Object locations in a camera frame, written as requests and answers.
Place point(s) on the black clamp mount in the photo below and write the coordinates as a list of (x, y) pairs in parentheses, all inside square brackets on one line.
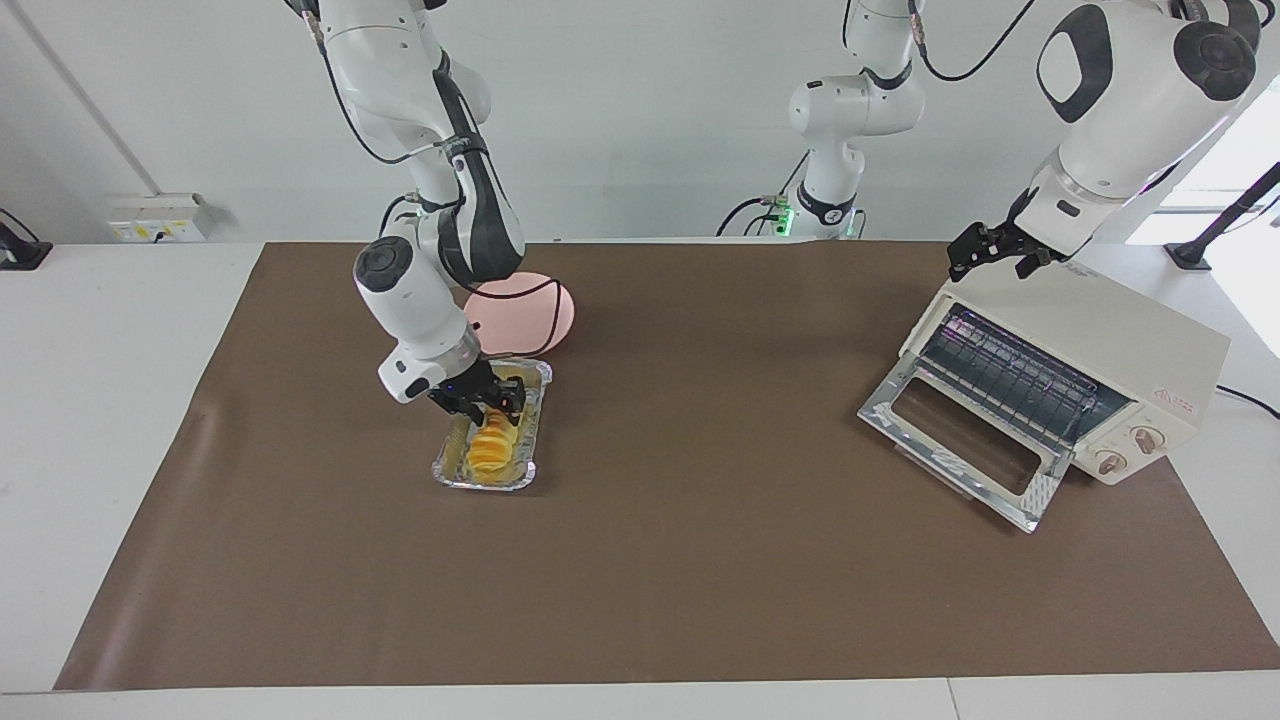
[(20, 250)]

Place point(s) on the brown table mat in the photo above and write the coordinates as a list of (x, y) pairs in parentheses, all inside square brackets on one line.
[(700, 560)]

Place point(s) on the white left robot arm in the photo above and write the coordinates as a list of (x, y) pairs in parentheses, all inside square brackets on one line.
[(1130, 100)]

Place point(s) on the metal oven rack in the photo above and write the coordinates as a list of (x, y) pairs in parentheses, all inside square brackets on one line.
[(1010, 375)]

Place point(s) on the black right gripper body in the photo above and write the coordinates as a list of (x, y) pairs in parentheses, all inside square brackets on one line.
[(478, 385)]

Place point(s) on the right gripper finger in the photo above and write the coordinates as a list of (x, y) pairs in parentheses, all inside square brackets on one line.
[(462, 412), (512, 408)]

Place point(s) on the sliced yellow bread loaf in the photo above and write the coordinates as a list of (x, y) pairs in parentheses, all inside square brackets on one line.
[(490, 450)]

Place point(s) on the pink round plate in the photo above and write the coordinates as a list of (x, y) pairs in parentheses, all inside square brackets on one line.
[(520, 315)]

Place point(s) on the cream toaster oven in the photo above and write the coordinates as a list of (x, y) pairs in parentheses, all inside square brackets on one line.
[(1130, 345)]

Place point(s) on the white wall socket box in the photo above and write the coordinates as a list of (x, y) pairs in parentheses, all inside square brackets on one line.
[(160, 220)]

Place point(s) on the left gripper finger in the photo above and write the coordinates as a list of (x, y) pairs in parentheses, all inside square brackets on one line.
[(966, 250), (1031, 265)]

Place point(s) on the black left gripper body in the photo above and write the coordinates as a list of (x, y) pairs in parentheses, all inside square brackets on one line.
[(1015, 238)]

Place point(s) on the black stand pole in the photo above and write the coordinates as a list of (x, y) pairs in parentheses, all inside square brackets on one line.
[(1225, 215)]

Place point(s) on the aluminium foil baking tray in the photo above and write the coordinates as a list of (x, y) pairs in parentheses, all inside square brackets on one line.
[(525, 450)]

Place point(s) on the round oven knob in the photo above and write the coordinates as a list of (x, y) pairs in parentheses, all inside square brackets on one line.
[(1148, 438), (1110, 462)]

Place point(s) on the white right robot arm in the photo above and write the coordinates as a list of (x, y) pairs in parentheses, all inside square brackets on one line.
[(420, 290)]

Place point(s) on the glass oven door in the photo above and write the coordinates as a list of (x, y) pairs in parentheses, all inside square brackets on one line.
[(905, 395)]

